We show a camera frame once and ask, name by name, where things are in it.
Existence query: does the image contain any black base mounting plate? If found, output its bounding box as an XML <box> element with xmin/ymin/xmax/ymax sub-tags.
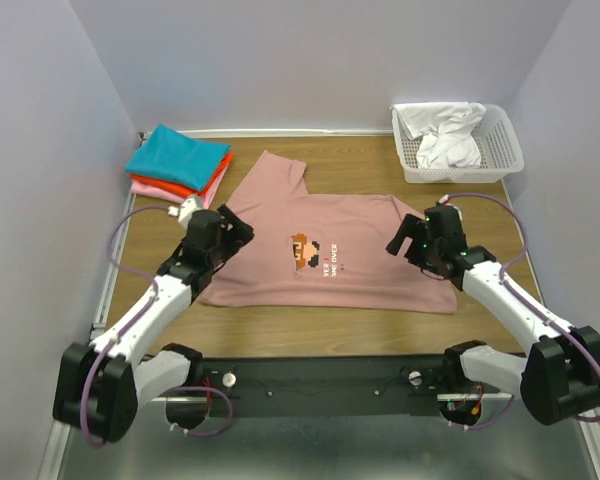
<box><xmin>144</xmin><ymin>353</ymin><xmax>504</xmax><ymax>419</ymax></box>

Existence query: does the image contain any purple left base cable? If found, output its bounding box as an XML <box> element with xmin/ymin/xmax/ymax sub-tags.
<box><xmin>165</xmin><ymin>385</ymin><xmax>235</xmax><ymax>439</ymax></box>

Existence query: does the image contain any white crumpled t-shirt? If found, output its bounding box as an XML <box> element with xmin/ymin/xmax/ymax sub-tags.
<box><xmin>391</xmin><ymin>102</ymin><xmax>486</xmax><ymax>170</ymax></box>

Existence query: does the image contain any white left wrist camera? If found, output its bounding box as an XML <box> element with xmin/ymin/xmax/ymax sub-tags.
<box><xmin>167</xmin><ymin>195</ymin><xmax>204</xmax><ymax>226</ymax></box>

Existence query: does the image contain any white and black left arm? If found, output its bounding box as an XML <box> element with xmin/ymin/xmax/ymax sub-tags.
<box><xmin>52</xmin><ymin>198</ymin><xmax>254</xmax><ymax>448</ymax></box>

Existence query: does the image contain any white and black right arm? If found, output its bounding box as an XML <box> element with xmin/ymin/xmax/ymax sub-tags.
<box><xmin>386</xmin><ymin>197</ymin><xmax>600</xmax><ymax>425</ymax></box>

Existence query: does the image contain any white perforated plastic basket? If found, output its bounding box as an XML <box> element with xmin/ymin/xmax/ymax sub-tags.
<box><xmin>392</xmin><ymin>104</ymin><xmax>524</xmax><ymax>184</ymax></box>

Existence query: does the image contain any folded orange t-shirt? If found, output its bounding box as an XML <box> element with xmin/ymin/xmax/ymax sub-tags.
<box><xmin>129</xmin><ymin>152</ymin><xmax>235</xmax><ymax>200</ymax></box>

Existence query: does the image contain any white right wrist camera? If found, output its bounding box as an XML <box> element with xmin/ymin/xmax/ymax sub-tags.
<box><xmin>436</xmin><ymin>194</ymin><xmax>462</xmax><ymax>218</ymax></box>

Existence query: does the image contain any folded light pink t-shirt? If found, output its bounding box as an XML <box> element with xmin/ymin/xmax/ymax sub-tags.
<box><xmin>131</xmin><ymin>173</ymin><xmax>224</xmax><ymax>208</ymax></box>

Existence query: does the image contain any folded teal t-shirt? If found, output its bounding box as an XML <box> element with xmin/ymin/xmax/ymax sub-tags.
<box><xmin>125</xmin><ymin>124</ymin><xmax>230</xmax><ymax>191</ymax></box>

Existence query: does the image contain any dusty pink t-shirt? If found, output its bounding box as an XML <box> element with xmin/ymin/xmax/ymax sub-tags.
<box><xmin>199</xmin><ymin>152</ymin><xmax>457</xmax><ymax>314</ymax></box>

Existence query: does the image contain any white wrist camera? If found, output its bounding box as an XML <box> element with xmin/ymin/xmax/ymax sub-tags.
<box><xmin>436</xmin><ymin>194</ymin><xmax>462</xmax><ymax>218</ymax></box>
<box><xmin>167</xmin><ymin>195</ymin><xmax>204</xmax><ymax>226</ymax></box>

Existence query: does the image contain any aluminium left side rail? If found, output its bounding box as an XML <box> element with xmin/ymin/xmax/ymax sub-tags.
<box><xmin>90</xmin><ymin>189</ymin><xmax>137</xmax><ymax>335</ymax></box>

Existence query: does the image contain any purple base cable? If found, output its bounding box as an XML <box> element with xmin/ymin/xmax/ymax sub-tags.
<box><xmin>165</xmin><ymin>385</ymin><xmax>235</xmax><ymax>439</ymax></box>
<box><xmin>447</xmin><ymin>394</ymin><xmax>519</xmax><ymax>432</ymax></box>

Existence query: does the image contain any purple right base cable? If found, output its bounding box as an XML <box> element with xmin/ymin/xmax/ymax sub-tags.
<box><xmin>447</xmin><ymin>394</ymin><xmax>519</xmax><ymax>432</ymax></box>

